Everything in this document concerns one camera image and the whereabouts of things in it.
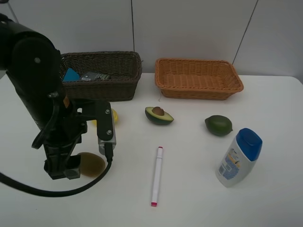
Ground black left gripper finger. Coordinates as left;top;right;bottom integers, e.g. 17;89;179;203
44;151;71;180
63;155;81;179

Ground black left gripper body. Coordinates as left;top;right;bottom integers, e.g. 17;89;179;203
44;99;114;156

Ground brown kiwi fruit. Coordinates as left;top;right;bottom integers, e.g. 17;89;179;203
78;152;106;178

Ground yellow lemon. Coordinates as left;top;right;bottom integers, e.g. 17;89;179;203
92;109;118;126

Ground green whiteboard eraser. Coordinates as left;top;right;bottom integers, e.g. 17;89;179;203
62;68;80;82

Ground white marker red caps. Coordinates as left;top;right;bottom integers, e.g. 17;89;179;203
151;146;163;207

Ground halved avocado with pit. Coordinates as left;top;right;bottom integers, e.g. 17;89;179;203
145;106;174;125

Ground whole dark green avocado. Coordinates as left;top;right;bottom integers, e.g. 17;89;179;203
205;115;233;137

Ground white bottle blue cap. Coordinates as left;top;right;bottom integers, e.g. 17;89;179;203
215;128;263;188

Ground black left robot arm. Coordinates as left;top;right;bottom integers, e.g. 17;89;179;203
0;15;111;180

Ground dark packaged card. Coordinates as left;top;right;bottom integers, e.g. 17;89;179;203
80;71;111;81

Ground dark brown wicker basket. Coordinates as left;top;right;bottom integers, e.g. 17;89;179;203
59;51;142;102

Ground orange wicker basket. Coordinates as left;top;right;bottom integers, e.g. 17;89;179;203
155;58;244;100

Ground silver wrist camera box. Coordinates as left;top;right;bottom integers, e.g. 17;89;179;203
97;123;116;156

